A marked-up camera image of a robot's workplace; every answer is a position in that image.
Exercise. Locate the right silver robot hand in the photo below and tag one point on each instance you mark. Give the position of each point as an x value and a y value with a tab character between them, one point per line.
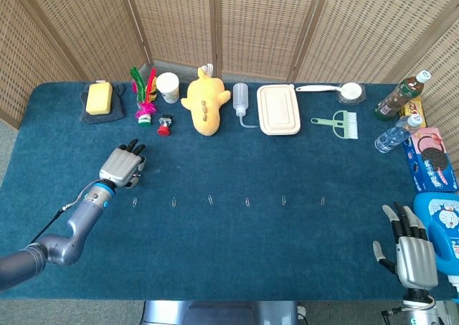
416	264

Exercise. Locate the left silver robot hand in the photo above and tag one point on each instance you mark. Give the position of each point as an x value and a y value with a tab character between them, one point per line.
120	165

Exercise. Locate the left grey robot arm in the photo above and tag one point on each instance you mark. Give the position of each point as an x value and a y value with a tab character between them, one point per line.
82	217

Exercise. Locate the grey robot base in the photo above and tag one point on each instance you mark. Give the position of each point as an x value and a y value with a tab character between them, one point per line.
215	314

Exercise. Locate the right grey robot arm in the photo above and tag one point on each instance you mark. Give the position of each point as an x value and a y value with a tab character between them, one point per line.
423	314

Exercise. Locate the colourful feather shuttlecock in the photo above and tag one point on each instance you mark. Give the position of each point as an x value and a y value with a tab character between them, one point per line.
144	118

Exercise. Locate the blue detergent bottle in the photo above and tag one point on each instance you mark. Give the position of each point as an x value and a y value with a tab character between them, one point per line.
444	217

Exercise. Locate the dark grey cloth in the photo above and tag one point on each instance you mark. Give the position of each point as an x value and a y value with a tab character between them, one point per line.
118	106

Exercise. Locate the yellow sponge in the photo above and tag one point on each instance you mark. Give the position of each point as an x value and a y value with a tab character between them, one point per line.
99	98

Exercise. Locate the white paper cup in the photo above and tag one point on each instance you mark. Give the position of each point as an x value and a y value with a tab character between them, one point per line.
168	88

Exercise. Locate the blue pink cookie box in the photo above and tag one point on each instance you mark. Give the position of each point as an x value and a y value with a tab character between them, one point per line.
430	167

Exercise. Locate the yellow plush toy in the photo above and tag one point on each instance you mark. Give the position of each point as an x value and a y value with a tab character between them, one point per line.
206	102

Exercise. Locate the clear water bottle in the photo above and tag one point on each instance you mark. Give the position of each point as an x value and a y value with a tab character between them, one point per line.
392	136

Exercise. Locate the clear squeeze wash bottle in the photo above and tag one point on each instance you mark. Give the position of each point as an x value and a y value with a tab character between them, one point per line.
240	100

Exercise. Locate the blue carpet table cover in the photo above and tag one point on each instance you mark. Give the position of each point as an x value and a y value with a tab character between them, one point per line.
229	249

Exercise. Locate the green hand brush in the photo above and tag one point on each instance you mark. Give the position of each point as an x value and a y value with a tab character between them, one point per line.
346	124

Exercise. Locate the yellow snack box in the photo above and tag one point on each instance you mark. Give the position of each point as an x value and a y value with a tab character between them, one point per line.
414	106

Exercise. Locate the beige lidded lunch box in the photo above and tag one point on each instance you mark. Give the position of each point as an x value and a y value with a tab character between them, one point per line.
278	109

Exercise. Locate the green tea bottle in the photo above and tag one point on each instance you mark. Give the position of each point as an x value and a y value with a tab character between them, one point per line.
398	97

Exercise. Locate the silver foil dish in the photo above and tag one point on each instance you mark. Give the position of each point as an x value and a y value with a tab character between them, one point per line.
361	98

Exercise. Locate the woven folding screen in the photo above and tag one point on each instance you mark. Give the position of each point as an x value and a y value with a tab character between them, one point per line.
251	16

